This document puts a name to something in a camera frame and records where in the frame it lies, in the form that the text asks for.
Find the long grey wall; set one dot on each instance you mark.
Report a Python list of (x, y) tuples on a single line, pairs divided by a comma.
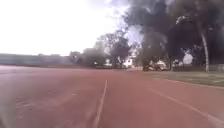
[(33, 60)]

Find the white building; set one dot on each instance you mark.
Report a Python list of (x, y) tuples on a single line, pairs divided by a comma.
[(127, 62)]

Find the row of tall dark trees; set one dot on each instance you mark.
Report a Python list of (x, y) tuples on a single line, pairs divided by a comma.
[(156, 20)]

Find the vehicle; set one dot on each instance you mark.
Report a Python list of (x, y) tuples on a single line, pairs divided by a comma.
[(160, 65)]

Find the group of distant trees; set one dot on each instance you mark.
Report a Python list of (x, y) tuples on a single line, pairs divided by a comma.
[(116, 50)]

